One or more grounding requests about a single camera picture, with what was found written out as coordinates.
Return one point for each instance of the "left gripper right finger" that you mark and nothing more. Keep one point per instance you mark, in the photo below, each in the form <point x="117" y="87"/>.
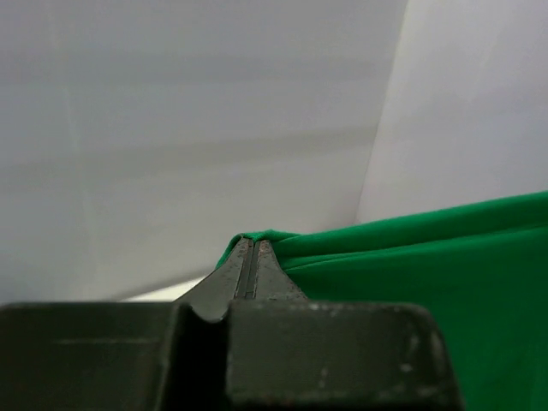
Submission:
<point x="271" y="282"/>

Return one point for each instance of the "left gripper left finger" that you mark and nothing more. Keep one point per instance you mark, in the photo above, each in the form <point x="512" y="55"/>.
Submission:
<point x="209" y="299"/>

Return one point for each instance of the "green t shirt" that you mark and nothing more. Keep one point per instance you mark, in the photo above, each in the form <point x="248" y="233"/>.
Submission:
<point x="480" y="269"/>

